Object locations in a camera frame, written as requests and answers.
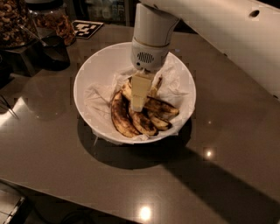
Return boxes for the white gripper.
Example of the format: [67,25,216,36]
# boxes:
[130,37,170,112]

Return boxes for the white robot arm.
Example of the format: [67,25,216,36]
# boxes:
[130,0,280,112]

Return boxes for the left brown spotted banana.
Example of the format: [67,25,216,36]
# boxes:
[111,91,140,138]

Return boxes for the brown spotted banana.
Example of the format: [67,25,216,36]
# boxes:
[129,108,158,137]
[111,91,140,138]

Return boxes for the middle brown spotted banana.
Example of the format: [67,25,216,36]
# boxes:
[129,108,158,137]

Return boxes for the white bowl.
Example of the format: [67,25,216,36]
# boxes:
[73,41,197,145]

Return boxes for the right yellow spotted banana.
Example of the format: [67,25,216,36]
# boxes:
[147,76,172,131]

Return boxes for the white paper napkin liner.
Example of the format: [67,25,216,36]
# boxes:
[83,48,196,143]

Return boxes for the black white marker tag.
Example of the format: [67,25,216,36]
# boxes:
[72,20,103,39]

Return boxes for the dark metal stand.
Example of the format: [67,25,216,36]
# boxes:
[0,41,42,77]

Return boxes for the glass jar of snacks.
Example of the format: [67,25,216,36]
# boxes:
[25,0,75,46]

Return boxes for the glass jar of nuts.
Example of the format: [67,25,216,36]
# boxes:
[0,0,37,49]

